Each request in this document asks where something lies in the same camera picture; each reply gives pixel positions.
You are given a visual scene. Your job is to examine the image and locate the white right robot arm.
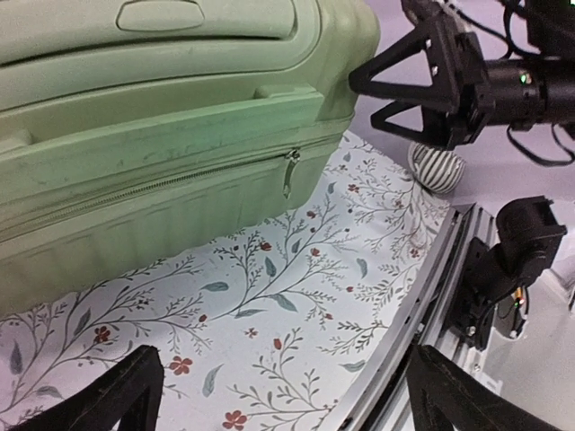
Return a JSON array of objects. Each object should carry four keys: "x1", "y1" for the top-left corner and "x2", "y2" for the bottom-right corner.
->
[{"x1": 349, "y1": 1, "x2": 574, "y2": 350}]

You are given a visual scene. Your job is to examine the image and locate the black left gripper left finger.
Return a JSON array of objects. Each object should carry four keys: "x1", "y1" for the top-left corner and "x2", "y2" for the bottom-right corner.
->
[{"x1": 13, "y1": 345, "x2": 164, "y2": 431}]

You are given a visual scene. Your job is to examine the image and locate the aluminium front rail frame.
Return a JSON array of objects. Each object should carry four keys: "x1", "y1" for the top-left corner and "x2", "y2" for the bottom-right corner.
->
[{"x1": 321, "y1": 204, "x2": 502, "y2": 430}]

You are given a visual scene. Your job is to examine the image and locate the green hard-shell suitcase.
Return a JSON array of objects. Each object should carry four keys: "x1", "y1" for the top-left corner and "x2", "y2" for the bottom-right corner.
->
[{"x1": 1, "y1": 1, "x2": 380, "y2": 315}]

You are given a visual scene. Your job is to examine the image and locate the metal suitcase zipper pull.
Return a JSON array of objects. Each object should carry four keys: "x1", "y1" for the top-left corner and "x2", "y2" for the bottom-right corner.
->
[{"x1": 282, "y1": 149, "x2": 301, "y2": 199}]

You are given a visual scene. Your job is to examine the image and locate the floral white tablecloth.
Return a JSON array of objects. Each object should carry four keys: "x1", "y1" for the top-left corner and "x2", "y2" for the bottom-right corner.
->
[{"x1": 1, "y1": 133, "x2": 448, "y2": 430}]

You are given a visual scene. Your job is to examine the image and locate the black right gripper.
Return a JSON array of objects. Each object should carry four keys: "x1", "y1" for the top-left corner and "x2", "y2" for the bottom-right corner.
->
[{"x1": 348, "y1": 0, "x2": 575, "y2": 152}]

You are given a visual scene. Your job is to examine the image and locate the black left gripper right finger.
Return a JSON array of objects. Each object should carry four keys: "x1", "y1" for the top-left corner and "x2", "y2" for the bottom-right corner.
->
[{"x1": 408, "y1": 345, "x2": 556, "y2": 431}]

